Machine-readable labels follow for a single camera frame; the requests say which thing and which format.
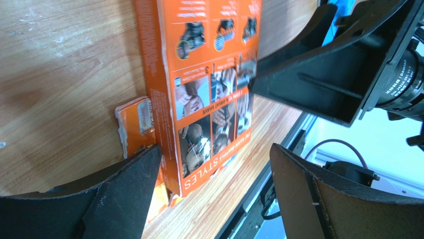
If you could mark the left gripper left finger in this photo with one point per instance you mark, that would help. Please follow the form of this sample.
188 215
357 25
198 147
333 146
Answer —
112 203

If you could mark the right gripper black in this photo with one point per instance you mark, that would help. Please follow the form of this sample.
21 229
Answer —
371 63

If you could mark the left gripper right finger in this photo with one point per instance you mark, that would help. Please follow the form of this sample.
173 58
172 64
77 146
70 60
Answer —
316 203

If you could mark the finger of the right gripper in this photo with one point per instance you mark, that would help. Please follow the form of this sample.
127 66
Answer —
311 37

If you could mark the orange razor box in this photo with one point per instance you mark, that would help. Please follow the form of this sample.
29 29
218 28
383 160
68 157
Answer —
199 57

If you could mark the blue bucket hat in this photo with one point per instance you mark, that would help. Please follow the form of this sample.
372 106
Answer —
344 8

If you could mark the small orange razor pack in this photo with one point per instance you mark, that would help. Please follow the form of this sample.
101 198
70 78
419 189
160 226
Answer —
137 132

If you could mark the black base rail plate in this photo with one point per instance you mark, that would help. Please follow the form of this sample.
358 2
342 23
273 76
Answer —
257 215

